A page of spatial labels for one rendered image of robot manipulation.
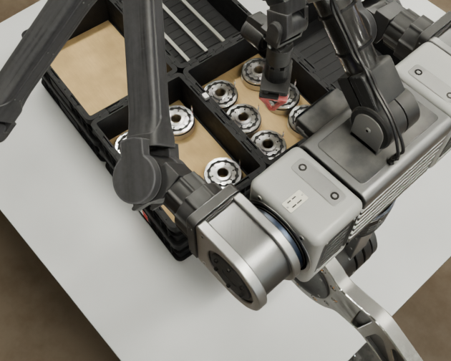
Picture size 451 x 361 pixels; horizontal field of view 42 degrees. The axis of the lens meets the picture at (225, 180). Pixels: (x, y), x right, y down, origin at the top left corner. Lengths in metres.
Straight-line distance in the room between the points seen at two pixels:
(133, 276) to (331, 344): 0.56
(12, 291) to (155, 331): 1.02
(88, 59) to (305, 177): 1.20
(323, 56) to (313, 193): 1.13
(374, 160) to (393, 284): 0.87
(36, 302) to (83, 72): 0.99
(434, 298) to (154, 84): 1.80
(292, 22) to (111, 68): 0.76
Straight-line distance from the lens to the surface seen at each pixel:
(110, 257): 1.67
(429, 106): 0.93
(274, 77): 1.37
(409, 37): 1.07
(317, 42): 1.93
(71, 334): 2.37
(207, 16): 1.98
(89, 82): 1.84
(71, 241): 1.72
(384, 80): 0.81
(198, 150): 1.66
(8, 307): 2.47
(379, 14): 1.10
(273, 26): 1.26
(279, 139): 1.65
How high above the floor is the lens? 2.22
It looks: 60 degrees down
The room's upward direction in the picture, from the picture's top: 1 degrees clockwise
